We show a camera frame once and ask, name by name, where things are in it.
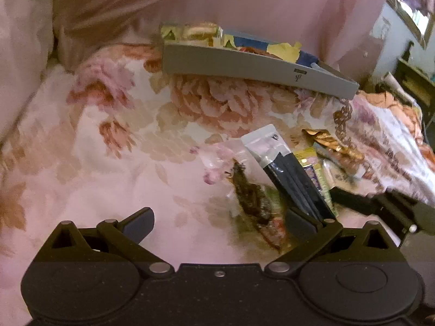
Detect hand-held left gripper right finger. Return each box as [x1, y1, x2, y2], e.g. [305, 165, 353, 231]
[265, 208, 405, 278]

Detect black stick snack packet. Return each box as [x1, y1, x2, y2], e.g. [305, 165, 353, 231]
[241, 124, 338, 222]

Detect clear packet of dark snack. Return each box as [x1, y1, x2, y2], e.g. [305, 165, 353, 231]
[203, 142, 290, 252]

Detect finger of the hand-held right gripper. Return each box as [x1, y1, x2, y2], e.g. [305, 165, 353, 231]
[329, 187, 378, 216]

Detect orange cloth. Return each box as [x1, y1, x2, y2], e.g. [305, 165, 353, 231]
[356, 90, 435, 164]

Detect dark wooden furniture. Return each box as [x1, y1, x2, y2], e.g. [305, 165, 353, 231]
[393, 41, 435, 112]

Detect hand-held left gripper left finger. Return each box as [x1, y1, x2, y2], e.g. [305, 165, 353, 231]
[42, 207, 174, 278]

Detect gold foil snack packet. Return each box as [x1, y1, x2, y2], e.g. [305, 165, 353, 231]
[302, 128, 365, 174]

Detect brown twisted snack string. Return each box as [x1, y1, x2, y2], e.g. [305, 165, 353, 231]
[334, 98, 361, 158]

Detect orange yellow snack packet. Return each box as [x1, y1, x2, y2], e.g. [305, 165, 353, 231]
[161, 23, 224, 43]

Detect gold framed window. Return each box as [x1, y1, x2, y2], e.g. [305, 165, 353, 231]
[386, 0, 435, 50]

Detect pink curtain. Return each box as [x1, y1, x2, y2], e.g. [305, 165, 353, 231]
[34, 0, 391, 82]

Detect yellow green snack packet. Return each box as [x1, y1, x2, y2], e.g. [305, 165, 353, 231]
[293, 147, 335, 209]

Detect grey tray with printed lining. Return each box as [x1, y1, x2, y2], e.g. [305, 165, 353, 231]
[160, 23, 361, 100]

